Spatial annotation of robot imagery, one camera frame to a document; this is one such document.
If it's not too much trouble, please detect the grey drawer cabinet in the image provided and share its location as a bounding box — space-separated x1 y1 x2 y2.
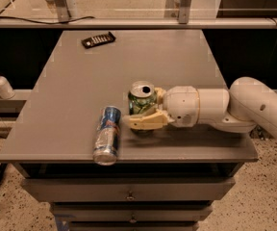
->
0 29 260 231

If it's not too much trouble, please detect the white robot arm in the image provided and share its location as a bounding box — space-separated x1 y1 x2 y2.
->
123 77 277 139

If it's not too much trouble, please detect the metal frame post right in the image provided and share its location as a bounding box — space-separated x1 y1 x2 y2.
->
164 0 192 24

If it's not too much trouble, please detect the grey drawer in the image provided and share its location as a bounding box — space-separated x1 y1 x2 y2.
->
51 202 213 222
22 177 235 202

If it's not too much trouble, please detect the metal frame post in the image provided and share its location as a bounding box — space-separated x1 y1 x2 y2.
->
164 0 192 24
54 0 77 23

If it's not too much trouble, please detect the black cable on ledge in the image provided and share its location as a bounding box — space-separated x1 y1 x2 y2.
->
0 8 96 25

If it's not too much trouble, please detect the grey top drawer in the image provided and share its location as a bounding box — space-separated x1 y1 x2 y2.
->
22 177 235 202

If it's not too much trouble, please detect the green soda can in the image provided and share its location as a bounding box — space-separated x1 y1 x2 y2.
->
128 81 156 115

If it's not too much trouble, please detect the white pump soap bottle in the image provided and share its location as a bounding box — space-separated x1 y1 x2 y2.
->
0 75 15 99

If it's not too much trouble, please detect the metal frame post left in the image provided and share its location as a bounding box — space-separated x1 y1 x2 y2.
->
54 0 77 23

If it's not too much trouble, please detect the black snack packet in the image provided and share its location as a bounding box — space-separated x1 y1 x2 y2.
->
81 32 116 49

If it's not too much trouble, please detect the blue silver redbull can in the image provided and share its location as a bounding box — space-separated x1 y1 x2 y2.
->
93 106 121 166

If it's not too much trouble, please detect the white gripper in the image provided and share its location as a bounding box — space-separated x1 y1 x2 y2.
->
122 86 199 130

